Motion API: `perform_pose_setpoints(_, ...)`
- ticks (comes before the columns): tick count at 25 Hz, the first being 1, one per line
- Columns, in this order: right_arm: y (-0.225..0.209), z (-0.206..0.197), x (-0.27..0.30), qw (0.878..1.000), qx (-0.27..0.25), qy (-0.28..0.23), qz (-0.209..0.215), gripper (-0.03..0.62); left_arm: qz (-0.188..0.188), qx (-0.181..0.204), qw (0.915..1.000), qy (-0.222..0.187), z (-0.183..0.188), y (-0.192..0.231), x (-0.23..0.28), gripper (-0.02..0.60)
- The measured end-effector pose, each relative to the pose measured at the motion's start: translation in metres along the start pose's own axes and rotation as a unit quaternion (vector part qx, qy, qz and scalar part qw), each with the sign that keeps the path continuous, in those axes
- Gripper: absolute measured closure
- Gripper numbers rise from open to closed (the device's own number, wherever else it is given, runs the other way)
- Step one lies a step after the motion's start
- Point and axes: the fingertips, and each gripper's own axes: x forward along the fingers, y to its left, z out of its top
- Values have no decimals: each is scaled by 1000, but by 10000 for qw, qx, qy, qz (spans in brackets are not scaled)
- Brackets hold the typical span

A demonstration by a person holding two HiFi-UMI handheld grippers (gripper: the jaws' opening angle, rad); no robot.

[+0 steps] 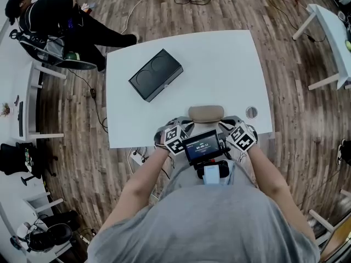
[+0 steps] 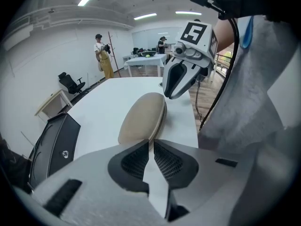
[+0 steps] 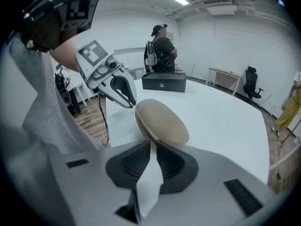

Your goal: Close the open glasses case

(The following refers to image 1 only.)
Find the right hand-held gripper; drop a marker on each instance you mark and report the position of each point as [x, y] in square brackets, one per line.
[242, 138]

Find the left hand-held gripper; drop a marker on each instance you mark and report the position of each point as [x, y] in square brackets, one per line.
[174, 138]

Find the person's right forearm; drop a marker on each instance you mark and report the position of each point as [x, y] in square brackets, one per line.
[268, 179]

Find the person's left forearm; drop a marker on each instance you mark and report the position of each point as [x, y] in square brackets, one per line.
[142, 179]

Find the black chest-mounted screen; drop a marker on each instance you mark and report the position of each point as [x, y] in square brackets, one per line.
[201, 147]

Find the light blue chest device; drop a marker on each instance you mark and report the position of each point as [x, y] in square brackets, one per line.
[211, 175]

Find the black rectangular box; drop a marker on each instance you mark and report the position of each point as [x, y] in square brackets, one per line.
[156, 75]

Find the white power strip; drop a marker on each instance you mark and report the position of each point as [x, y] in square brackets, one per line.
[135, 157]

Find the black power adapter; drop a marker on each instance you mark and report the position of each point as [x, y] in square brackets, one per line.
[93, 93]

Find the person's grey shirt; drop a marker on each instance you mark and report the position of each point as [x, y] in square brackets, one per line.
[203, 223]

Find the white side table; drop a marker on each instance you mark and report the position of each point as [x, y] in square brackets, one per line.
[329, 26]
[30, 92]

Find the green tennis ball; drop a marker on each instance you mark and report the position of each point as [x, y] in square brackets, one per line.
[348, 46]

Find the black gear bundle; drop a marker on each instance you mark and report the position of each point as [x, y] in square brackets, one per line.
[346, 23]

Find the wooden board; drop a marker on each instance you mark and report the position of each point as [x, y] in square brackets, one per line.
[340, 245]

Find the black office chair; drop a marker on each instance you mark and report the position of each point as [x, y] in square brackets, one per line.
[13, 157]

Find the small potted plant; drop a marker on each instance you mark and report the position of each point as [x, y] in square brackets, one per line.
[5, 109]

